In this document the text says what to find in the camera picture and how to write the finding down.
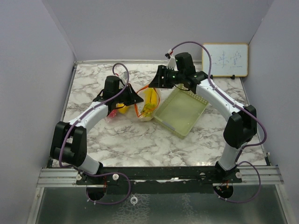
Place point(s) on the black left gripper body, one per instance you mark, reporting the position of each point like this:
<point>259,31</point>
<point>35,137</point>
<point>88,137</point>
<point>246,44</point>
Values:
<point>116,96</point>

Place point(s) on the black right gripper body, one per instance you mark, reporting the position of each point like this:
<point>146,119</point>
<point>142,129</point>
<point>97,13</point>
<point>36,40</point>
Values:
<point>177,77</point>

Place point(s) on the red toy apple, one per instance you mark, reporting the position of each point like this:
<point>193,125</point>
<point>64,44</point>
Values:
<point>112,114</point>

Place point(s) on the clear orange-zip bag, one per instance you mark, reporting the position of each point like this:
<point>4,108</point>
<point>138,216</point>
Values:
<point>110,119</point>
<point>137,110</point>

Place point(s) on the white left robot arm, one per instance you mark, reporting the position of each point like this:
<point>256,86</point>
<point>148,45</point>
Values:
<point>69,144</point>

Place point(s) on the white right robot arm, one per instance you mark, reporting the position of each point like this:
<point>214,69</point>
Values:
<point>241,125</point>

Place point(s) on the yellow toy banana bunch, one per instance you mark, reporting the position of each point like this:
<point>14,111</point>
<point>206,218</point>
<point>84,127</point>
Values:
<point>151,102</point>

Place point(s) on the pale green perforated basket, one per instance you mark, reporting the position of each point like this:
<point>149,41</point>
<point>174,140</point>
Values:
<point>180,111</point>

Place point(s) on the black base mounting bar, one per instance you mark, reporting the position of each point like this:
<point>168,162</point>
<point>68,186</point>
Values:
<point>159,180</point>

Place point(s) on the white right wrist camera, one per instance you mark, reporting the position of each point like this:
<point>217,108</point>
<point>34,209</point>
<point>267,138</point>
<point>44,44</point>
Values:
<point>171,61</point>

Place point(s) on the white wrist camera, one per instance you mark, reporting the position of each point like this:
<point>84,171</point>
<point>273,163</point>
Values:
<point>171,61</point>
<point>124,76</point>

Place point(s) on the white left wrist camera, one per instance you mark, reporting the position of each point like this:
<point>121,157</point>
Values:
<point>124,76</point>

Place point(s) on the small whiteboard with wooden frame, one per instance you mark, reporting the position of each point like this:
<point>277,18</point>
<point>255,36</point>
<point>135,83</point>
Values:
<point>225,59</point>

